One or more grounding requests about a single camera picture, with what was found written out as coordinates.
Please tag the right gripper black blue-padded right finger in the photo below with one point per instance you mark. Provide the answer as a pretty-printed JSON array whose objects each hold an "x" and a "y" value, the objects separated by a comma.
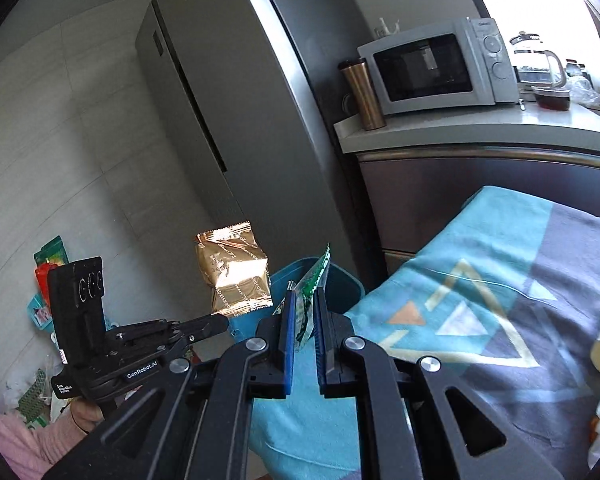
[{"x": 349, "y": 366}]

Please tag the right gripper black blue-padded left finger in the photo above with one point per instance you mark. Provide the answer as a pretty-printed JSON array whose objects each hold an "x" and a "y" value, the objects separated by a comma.
[{"x": 259, "y": 367}]

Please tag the green snack wrapper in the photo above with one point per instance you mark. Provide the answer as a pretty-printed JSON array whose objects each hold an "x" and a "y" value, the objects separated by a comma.
[{"x": 299, "y": 326}]

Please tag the gold foil snack bag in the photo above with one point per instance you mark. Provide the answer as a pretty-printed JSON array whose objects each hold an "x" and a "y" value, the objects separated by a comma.
[{"x": 235, "y": 268}]

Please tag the pink sleeve forearm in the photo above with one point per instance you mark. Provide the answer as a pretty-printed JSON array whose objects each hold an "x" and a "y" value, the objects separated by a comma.
[{"x": 32, "y": 452}]

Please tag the blue plastic trash bin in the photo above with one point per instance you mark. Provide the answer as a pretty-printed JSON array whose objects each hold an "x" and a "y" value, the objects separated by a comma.
[{"x": 342, "y": 291}]

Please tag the left hand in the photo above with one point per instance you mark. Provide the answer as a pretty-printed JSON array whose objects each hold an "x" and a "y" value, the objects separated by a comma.
[{"x": 85, "y": 414}]

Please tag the teal packet on floor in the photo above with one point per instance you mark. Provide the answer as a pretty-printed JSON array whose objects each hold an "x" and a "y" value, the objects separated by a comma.
[{"x": 40, "y": 314}]

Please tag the green patterned wrapper floor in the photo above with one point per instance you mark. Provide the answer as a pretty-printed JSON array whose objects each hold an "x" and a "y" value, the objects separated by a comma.
[{"x": 31, "y": 405}]

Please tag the red packet on floor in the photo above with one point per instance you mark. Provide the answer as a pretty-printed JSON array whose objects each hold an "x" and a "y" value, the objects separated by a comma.
[{"x": 41, "y": 274}]

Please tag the green packet on floor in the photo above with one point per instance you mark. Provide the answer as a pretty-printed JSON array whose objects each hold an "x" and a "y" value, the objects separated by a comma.
[{"x": 53, "y": 251}]

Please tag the blue patterned tablecloth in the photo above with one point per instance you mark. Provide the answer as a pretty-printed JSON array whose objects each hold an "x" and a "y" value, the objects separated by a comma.
[{"x": 507, "y": 296}]

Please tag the copper travel tumbler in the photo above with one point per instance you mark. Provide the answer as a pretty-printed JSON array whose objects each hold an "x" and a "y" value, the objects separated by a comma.
[{"x": 358, "y": 77}]

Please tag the grey steel refrigerator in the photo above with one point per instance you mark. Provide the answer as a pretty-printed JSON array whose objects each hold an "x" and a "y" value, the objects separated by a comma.
[{"x": 250, "y": 93}]

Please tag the white microwave oven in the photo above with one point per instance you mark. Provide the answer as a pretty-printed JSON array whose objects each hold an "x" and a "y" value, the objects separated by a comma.
[{"x": 456, "y": 63}]

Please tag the dark bowl with lid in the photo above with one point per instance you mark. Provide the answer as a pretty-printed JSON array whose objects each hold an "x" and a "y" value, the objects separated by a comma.
[{"x": 552, "y": 98}]

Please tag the glass electric kettle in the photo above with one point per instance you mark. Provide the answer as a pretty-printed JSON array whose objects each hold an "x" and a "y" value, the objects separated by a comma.
[{"x": 534, "y": 64}]

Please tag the clear plastic bag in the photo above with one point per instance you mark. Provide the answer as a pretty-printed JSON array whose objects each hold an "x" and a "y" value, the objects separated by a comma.
[{"x": 580, "y": 84}]

